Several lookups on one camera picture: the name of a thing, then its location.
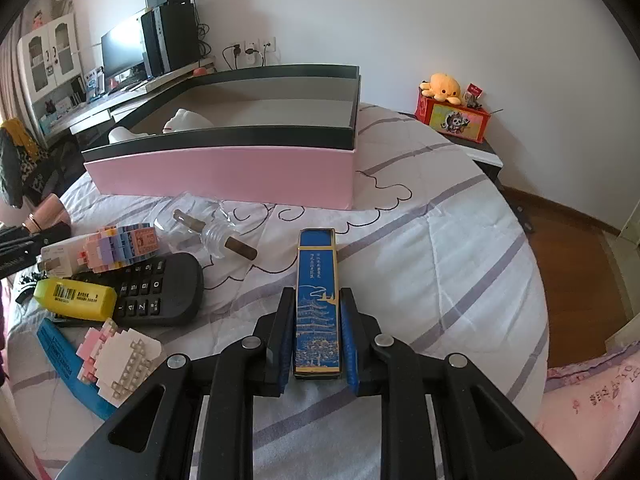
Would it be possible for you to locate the black computer tower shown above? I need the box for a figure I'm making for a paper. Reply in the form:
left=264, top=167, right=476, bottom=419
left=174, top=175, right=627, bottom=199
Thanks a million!
left=140, top=3, right=201, bottom=78

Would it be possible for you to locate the blue highlighter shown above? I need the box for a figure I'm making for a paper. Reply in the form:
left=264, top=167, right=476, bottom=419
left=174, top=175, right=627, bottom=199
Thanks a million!
left=37, top=318, right=116, bottom=420

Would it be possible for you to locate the red printed box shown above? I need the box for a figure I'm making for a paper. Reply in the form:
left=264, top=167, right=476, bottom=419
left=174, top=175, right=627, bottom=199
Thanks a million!
left=416, top=92, right=491, bottom=143

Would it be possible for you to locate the pink pillow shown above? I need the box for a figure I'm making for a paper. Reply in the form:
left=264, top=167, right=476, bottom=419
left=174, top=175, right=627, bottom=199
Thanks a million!
left=535, top=342, right=639, bottom=479

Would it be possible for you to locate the colourful block figure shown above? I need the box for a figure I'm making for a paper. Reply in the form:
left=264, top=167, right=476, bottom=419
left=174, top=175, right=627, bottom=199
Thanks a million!
left=78, top=223, right=160, bottom=273

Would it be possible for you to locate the clear glass bottle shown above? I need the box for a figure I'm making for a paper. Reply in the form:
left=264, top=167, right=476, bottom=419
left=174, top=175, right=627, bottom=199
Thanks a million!
left=153, top=192, right=258, bottom=261

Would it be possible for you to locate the yellow octopus plush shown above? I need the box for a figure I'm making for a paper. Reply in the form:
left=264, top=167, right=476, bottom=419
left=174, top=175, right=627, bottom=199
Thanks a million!
left=419, top=73, right=462, bottom=105

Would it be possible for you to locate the white pink block figure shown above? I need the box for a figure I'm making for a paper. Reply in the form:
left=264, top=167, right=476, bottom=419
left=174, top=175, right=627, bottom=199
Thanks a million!
left=76, top=318, right=165, bottom=408

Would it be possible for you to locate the computer monitor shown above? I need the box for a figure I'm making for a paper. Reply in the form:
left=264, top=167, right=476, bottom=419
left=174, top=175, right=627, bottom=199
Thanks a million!
left=101, top=14, right=144, bottom=78

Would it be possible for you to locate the blue gold rectangular box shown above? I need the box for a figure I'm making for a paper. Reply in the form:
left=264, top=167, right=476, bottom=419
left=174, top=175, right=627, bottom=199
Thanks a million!
left=294, top=228, right=341, bottom=379

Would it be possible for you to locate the white cup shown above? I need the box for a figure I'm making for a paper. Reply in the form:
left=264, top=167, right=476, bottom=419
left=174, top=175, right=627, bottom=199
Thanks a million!
left=163, top=108, right=214, bottom=133

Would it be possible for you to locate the white glass-door cabinet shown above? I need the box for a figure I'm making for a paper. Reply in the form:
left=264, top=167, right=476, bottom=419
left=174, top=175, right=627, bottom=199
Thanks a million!
left=17, top=13, right=81, bottom=104

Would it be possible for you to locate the yellow highlighter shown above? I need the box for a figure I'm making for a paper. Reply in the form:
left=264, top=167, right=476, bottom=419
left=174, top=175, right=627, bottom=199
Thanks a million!
left=34, top=278, right=117, bottom=322

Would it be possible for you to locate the black office chair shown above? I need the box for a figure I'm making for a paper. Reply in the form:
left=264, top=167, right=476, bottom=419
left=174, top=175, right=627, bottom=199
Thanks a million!
left=1, top=118, right=84, bottom=209

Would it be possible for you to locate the white striped quilt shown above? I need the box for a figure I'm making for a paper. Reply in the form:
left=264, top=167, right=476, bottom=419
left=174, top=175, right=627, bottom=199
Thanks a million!
left=4, top=104, right=548, bottom=479

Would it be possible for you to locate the white bedside cabinet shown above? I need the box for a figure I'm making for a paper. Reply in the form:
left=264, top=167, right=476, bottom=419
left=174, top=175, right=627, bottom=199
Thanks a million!
left=444, top=133, right=503, bottom=183

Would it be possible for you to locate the white desk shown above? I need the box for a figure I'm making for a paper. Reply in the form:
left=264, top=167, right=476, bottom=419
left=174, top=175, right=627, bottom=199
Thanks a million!
left=43, top=58, right=215, bottom=144

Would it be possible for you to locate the black remote control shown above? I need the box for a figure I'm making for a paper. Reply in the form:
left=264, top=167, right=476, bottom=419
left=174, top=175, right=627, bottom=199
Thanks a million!
left=75, top=252, right=204, bottom=327

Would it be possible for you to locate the pink box with dark rim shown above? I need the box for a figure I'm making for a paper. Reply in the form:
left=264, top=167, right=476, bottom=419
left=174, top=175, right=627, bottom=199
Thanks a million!
left=82, top=64, right=360, bottom=210

